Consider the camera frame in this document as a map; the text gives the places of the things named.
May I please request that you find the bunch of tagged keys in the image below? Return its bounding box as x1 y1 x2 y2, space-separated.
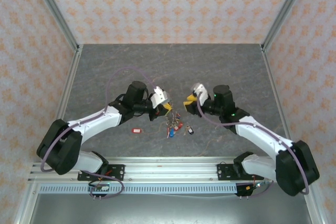
165 112 184 139

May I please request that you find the grey metal shelf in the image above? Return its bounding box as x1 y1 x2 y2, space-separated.
27 194 312 224

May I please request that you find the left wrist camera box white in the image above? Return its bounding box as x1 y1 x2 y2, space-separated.
153 86 169 108

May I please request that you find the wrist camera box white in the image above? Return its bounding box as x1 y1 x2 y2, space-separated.
191 82 209 106
153 86 169 108

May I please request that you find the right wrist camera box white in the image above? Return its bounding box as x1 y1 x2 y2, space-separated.
191 82 209 106

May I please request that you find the aluminium table side rail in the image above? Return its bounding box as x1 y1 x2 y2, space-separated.
54 45 84 130
261 45 300 161

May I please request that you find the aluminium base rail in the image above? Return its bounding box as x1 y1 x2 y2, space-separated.
27 156 279 183

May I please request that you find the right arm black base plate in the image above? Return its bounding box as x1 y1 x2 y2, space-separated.
217 163 264 182

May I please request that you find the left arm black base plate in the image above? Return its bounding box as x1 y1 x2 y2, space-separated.
77 164 126 182

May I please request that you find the grey slotted cable duct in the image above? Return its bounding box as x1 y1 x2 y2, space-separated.
38 184 238 195

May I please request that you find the aluminium frame post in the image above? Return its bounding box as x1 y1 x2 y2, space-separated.
27 0 80 51
261 0 314 51

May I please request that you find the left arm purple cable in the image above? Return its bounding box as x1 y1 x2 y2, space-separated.
40 67 160 200

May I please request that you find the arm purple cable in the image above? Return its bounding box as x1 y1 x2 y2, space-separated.
40 67 160 200
196 91 312 199

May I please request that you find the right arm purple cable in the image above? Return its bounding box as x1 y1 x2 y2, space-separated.
196 91 312 199

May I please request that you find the aluminium frame leg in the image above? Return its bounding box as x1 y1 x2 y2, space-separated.
303 194 329 224
14 182 40 224

